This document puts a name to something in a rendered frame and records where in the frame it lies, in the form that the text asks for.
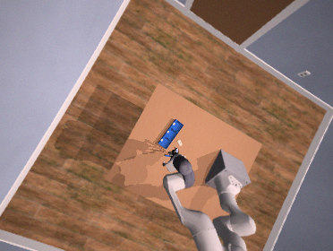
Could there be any blue three-compartment bin rack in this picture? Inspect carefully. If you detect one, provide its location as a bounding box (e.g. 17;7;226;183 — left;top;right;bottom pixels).
158;119;184;149

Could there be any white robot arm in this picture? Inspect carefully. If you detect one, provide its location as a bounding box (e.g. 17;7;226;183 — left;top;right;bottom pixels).
163;154;256;251

